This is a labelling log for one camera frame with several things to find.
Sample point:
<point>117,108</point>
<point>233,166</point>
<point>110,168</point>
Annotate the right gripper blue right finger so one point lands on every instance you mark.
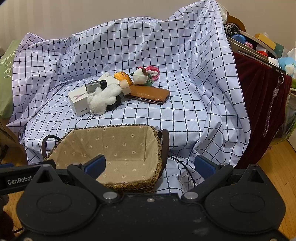
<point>212,174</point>

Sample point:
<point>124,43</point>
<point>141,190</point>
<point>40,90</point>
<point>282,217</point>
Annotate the lavender checked cloth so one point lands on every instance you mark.
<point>183,67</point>

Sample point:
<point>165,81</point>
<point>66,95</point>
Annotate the brown leather wallet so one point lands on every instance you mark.
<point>148,94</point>

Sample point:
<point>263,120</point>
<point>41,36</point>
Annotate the white fluffy plush toy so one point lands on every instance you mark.
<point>105,100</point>

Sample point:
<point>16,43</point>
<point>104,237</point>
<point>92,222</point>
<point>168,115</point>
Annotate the white round plush doll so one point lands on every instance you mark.
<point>142,77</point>

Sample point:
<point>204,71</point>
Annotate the woven basket with liner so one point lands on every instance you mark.
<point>136,155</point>

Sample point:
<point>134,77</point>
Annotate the green cushion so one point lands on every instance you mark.
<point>6,95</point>

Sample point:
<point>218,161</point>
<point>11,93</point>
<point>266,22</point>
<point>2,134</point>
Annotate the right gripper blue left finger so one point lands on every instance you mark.
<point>85,175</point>

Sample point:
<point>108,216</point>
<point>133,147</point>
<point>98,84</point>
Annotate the black silver rectangular device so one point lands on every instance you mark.
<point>91,87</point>

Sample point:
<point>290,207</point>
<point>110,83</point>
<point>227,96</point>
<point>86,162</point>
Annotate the pink white knitted cloth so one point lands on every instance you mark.
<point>153,71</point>

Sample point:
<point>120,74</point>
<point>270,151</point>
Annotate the beige tape roll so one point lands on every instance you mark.
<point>125,87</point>

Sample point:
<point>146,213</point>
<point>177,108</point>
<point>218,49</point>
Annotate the white packaged cotton pad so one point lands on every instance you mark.
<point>104,76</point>

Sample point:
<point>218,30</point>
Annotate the white vivo phone box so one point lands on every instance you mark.
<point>78,97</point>

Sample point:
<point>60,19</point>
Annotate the cluttered shelf tray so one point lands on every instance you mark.
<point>259,47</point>

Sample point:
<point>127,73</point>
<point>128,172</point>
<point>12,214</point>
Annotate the dark red velvet cloth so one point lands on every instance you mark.
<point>258,82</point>

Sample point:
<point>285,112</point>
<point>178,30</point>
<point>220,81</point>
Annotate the orange pouch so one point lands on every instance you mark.
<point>123,76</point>

